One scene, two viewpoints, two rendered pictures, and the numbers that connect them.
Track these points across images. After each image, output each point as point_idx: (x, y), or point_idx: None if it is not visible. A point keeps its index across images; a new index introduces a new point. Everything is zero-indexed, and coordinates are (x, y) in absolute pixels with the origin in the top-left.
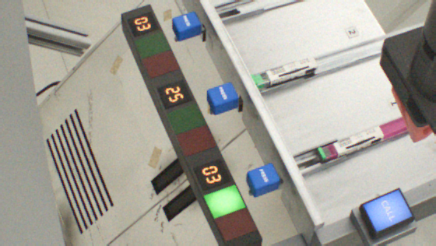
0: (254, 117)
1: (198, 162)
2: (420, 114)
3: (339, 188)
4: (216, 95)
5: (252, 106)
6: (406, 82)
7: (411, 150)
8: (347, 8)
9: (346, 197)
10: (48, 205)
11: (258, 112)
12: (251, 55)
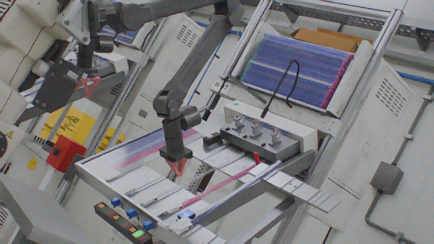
0: (142, 214)
1: (127, 228)
2: (172, 159)
3: (171, 220)
4: (128, 211)
5: (140, 210)
6: (165, 153)
7: (193, 207)
8: (165, 184)
9: (174, 221)
10: (82, 230)
11: (142, 209)
12: (137, 202)
